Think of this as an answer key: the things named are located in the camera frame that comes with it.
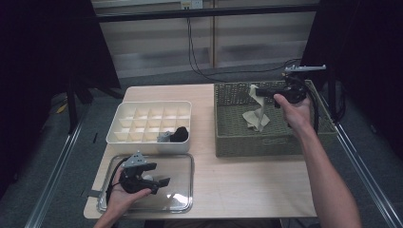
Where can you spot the black metal stand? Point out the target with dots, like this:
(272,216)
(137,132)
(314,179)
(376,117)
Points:
(72,110)
(331,95)

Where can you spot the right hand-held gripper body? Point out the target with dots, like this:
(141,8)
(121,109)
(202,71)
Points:
(296,90)

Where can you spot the grey sock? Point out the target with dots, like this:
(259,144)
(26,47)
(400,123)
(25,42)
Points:
(164,136)

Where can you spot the white divided storage box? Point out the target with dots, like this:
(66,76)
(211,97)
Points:
(149,122)

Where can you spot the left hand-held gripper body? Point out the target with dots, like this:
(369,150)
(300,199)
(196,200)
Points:
(131,182)

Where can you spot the metal floor rail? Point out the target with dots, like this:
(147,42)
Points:
(374,190)
(53,180)

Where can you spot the white wall socket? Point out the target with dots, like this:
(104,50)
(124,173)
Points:
(196,3)

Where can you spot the black tape strip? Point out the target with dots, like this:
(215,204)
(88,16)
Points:
(95,137)

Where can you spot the grey tape piece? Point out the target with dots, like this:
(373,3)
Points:
(92,193)

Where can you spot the black horizontal bar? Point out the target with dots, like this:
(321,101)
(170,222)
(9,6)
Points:
(206,12)

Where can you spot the black sock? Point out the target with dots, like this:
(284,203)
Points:
(179,134)

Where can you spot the beige sock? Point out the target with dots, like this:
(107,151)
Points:
(255,122)
(258,103)

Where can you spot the green woven basket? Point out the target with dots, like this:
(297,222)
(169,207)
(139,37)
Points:
(234,139)

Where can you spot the black curtain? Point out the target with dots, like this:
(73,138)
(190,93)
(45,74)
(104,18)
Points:
(47,47)
(364,47)

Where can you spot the person's left hand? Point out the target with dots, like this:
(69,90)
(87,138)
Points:
(118,202)

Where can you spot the person's right hand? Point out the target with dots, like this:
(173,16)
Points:
(297,115)

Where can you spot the yellow floor tape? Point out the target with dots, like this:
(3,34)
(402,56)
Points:
(61,108)

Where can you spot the clear plastic lid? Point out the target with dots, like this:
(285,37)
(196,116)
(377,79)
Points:
(180,177)

